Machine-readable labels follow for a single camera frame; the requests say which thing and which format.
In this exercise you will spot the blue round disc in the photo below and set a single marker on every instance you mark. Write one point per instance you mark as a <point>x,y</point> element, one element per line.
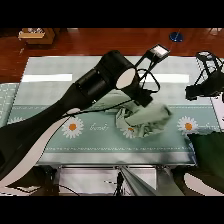
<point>176,37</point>

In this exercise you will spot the silver frame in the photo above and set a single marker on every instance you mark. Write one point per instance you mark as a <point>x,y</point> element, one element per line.
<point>140,186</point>

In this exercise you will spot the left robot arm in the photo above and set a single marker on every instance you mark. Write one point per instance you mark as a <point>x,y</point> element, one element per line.
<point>40,126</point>

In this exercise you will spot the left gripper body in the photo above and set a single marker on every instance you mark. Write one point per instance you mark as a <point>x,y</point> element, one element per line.
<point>144,97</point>

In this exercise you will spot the dark green garment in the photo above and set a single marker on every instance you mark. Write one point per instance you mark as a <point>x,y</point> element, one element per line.
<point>210,153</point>

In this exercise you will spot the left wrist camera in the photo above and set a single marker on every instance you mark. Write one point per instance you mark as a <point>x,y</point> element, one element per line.
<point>159,51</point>

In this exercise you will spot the pale green T-shirt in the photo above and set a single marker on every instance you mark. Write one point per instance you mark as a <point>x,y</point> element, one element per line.
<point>150,120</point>

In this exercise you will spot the wooden box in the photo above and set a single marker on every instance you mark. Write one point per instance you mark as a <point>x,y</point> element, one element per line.
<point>39,36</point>

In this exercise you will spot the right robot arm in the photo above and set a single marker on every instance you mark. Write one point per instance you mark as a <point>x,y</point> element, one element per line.
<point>203,90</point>

